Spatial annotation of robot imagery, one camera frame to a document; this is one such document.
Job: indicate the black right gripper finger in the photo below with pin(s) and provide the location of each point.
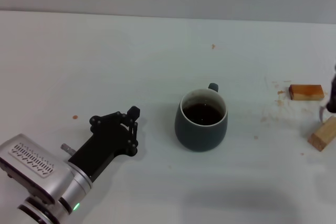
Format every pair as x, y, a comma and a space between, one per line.
333, 95

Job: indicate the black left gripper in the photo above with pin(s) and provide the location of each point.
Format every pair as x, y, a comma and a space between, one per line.
105, 144

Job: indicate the light wooden block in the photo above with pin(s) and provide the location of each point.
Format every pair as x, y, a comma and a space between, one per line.
324, 136

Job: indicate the grey ceramic cup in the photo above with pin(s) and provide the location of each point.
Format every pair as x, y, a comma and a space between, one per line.
200, 136

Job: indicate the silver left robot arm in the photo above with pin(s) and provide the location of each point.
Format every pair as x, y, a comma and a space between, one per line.
76, 188

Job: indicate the dark brown wooden block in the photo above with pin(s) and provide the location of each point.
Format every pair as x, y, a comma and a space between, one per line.
304, 92

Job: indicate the dark coffee liquid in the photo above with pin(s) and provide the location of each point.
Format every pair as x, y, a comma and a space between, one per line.
202, 115

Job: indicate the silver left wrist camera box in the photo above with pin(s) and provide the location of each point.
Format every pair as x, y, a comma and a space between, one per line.
31, 165

